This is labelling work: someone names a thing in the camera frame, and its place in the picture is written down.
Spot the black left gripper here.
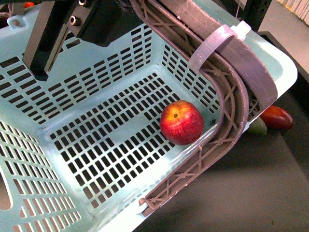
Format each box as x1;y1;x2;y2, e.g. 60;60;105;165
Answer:
23;0;132;81

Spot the light blue plastic basket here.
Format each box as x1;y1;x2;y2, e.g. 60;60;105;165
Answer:
0;0;297;232

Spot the red yellow apple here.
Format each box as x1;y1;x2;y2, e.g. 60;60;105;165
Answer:
159;100;204;145

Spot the white zip tie right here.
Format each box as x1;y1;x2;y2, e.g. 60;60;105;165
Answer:
188;21;252;73

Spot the green mango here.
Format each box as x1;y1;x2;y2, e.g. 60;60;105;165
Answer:
246;117;267;135

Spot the red orange mango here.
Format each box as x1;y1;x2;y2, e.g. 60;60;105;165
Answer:
260;105;294;130

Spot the lower black display tray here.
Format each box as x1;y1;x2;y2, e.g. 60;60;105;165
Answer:
130;31;309;232

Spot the black perforated post right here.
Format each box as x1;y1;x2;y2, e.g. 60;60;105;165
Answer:
240;0;272;32

